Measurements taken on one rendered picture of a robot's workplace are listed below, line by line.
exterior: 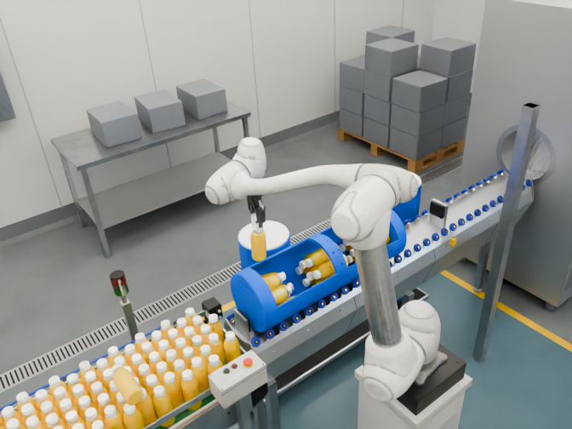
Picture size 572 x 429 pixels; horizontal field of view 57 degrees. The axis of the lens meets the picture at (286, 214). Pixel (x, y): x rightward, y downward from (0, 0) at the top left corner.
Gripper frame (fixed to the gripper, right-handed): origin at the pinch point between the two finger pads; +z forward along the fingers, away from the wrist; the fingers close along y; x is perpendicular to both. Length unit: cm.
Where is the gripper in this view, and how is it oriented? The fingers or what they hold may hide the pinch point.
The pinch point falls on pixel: (257, 223)
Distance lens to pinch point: 217.8
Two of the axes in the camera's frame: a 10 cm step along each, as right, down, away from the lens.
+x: -8.6, 3.6, -3.5
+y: -5.0, -5.8, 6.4
